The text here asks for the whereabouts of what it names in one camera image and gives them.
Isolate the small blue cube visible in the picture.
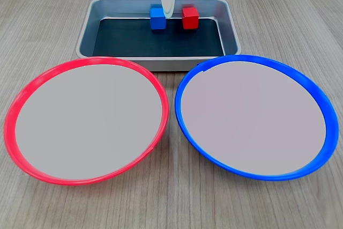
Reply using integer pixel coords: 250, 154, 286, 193
149, 4, 167, 31

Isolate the small red cube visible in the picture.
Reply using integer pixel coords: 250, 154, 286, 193
181, 5, 200, 30

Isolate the black tray mat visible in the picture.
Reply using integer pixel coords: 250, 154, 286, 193
92, 17, 225, 57

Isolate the steel rectangular tray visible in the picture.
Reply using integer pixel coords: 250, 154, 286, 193
76, 0, 242, 72

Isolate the blue-rimmed white round plate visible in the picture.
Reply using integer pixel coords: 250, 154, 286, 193
174, 54, 339, 181

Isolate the red-rimmed white round plate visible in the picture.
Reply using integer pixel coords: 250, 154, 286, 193
3, 56, 170, 186

